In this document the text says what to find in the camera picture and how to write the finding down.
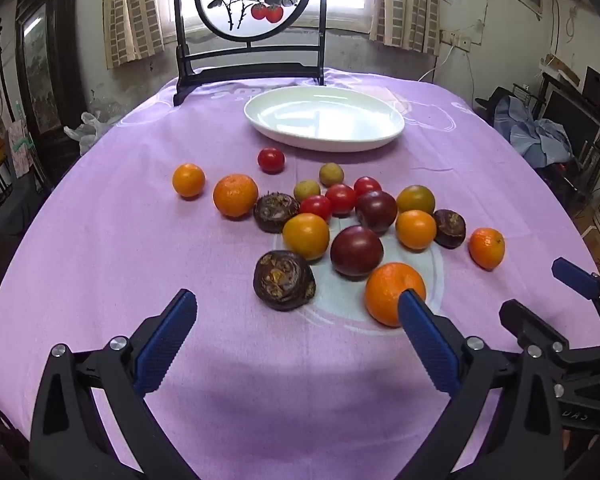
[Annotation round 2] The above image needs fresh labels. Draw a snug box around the small mandarin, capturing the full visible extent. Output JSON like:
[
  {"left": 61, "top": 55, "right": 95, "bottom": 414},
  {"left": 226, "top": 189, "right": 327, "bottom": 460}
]
[{"left": 468, "top": 228, "right": 506, "bottom": 271}]

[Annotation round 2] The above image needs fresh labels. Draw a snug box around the dark water chestnut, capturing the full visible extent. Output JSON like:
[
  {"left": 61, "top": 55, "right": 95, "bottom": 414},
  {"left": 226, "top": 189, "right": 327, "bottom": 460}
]
[
  {"left": 252, "top": 250, "right": 316, "bottom": 312},
  {"left": 253, "top": 192, "right": 300, "bottom": 233},
  {"left": 434, "top": 209, "right": 466, "bottom": 249}
]

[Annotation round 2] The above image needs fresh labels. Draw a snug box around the large mandarin orange front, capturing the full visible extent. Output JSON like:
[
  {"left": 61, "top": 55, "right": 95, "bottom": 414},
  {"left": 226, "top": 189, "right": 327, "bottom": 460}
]
[{"left": 364, "top": 262, "right": 427, "bottom": 328}]

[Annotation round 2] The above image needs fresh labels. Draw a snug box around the large mandarin orange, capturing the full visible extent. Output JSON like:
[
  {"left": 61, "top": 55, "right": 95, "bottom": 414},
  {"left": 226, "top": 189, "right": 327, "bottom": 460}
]
[
  {"left": 364, "top": 262, "right": 427, "bottom": 328},
  {"left": 212, "top": 174, "right": 259, "bottom": 219}
]

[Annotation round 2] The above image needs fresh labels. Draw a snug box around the small orange fruit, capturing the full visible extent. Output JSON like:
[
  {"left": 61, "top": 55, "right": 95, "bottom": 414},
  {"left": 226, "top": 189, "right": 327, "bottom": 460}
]
[{"left": 396, "top": 209, "right": 437, "bottom": 252}]

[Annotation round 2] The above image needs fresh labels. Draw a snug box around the olive-orange tomato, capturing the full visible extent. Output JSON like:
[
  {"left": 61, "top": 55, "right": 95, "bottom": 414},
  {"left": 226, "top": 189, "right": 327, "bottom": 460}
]
[{"left": 396, "top": 185, "right": 436, "bottom": 214}]

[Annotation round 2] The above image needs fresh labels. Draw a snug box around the dark red plum front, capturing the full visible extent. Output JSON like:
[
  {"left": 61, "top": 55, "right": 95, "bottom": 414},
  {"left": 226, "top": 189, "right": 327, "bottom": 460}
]
[{"left": 330, "top": 226, "right": 385, "bottom": 278}]

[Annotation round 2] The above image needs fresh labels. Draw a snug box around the dark red plum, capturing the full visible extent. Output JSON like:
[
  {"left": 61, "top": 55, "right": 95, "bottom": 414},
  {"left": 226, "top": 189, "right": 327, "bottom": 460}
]
[
  {"left": 330, "top": 226, "right": 385, "bottom": 278},
  {"left": 355, "top": 191, "right": 398, "bottom": 235}
]

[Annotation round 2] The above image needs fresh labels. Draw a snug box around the red cherry tomato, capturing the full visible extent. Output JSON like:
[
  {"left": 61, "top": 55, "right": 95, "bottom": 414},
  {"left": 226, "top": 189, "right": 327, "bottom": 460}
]
[
  {"left": 325, "top": 183, "right": 356, "bottom": 218},
  {"left": 300, "top": 195, "right": 332, "bottom": 223},
  {"left": 353, "top": 176, "right": 382, "bottom": 197}
]

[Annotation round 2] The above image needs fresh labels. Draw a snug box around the dark water chestnut front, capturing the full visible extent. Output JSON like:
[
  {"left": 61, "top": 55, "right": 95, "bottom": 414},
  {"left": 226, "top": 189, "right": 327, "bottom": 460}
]
[{"left": 252, "top": 250, "right": 316, "bottom": 312}]

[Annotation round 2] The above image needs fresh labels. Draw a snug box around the yellow-orange round fruit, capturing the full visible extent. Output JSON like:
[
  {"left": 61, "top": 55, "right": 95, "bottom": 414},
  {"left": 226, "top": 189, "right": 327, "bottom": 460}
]
[{"left": 283, "top": 214, "right": 330, "bottom": 261}]

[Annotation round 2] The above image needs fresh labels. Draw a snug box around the small orange kumquat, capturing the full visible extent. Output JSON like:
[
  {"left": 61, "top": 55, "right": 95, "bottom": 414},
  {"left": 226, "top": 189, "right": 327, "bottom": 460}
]
[{"left": 172, "top": 162, "right": 206, "bottom": 200}]

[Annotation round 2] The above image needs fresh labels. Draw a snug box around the tan longan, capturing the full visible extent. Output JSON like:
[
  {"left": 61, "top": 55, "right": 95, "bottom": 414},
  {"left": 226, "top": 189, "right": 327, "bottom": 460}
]
[
  {"left": 294, "top": 179, "right": 322, "bottom": 203},
  {"left": 318, "top": 162, "right": 344, "bottom": 188}
]

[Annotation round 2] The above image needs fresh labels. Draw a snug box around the tan longan front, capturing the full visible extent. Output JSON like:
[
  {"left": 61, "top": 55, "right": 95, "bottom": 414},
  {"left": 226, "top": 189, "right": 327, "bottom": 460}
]
[{"left": 294, "top": 179, "right": 322, "bottom": 203}]

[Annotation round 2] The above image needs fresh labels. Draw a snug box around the red cherry tomato isolated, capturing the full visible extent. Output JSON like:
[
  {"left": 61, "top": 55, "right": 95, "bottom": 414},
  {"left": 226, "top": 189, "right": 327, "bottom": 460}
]
[{"left": 257, "top": 148, "right": 286, "bottom": 174}]

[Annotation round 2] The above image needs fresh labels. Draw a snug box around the blue clothes pile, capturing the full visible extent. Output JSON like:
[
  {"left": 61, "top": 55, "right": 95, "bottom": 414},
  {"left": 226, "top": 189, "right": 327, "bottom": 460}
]
[{"left": 493, "top": 96, "right": 573, "bottom": 169}]

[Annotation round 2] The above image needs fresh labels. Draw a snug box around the black monitor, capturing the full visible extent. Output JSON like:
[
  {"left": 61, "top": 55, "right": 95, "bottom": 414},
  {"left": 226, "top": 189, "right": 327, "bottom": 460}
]
[{"left": 533, "top": 72, "right": 600, "bottom": 164}]

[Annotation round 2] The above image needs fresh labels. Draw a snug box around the purple tablecloth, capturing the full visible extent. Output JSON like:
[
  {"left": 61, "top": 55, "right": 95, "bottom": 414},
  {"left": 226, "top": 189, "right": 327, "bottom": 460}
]
[{"left": 0, "top": 70, "right": 600, "bottom": 479}]

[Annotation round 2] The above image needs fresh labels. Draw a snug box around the white plastic bag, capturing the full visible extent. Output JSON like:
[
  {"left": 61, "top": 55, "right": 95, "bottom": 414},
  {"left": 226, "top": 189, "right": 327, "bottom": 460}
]
[{"left": 64, "top": 112, "right": 112, "bottom": 156}]

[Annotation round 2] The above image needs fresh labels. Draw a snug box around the white oval plate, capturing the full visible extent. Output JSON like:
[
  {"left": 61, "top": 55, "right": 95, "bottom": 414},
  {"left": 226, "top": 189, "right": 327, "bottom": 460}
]
[{"left": 244, "top": 86, "right": 405, "bottom": 153}]

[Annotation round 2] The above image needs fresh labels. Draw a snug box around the right beige curtain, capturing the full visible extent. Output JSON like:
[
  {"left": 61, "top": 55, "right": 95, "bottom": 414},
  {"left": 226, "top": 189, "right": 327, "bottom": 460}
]
[{"left": 370, "top": 0, "right": 440, "bottom": 56}]

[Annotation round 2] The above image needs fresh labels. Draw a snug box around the beige curtain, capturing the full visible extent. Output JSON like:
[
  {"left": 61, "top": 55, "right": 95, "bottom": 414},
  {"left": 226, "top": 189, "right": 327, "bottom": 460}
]
[
  {"left": 102, "top": 0, "right": 164, "bottom": 70},
  {"left": 370, "top": 0, "right": 440, "bottom": 56}
]

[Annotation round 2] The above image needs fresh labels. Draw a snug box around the dark wooden cabinet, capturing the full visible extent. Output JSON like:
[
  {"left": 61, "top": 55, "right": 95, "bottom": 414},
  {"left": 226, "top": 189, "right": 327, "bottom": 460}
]
[{"left": 15, "top": 0, "right": 86, "bottom": 183}]

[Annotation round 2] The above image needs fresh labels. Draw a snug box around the left beige curtain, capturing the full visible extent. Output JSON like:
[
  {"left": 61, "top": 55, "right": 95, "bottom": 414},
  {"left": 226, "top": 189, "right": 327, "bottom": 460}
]
[{"left": 102, "top": 0, "right": 164, "bottom": 70}]

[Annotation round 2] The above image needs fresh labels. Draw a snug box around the black framed painted screen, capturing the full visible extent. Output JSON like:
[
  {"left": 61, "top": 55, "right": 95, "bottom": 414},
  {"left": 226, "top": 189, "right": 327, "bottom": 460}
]
[{"left": 173, "top": 0, "right": 327, "bottom": 106}]

